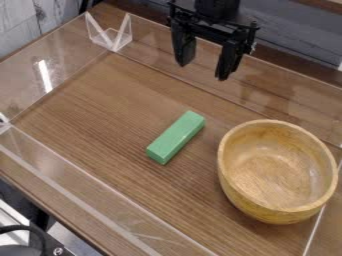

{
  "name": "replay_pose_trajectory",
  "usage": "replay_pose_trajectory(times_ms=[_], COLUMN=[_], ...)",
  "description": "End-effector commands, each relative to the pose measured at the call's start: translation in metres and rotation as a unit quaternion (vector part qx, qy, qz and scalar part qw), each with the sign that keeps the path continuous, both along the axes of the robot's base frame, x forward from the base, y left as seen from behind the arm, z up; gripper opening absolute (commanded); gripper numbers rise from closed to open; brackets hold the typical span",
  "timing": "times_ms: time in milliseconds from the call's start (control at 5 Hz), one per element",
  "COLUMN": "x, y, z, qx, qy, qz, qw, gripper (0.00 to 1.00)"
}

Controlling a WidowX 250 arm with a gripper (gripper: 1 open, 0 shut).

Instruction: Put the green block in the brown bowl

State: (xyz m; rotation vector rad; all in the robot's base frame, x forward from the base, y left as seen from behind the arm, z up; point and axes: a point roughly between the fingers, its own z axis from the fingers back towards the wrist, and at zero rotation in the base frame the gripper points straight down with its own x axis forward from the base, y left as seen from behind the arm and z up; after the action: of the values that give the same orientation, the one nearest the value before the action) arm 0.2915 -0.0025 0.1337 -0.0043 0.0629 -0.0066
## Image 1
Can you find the brown wooden bowl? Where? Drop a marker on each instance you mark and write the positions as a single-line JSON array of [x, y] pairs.
[[277, 171]]

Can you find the clear acrylic corner bracket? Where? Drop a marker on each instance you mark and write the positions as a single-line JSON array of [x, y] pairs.
[[112, 39]]

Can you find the black metal table bracket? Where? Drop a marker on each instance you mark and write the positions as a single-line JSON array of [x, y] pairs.
[[55, 248]]

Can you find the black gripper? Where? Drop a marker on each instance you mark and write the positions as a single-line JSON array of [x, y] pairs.
[[214, 20]]

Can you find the green rectangular block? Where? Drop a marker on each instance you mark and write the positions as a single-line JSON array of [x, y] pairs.
[[170, 142]]

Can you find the clear acrylic tray wall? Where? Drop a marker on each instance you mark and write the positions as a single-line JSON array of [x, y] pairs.
[[114, 223]]

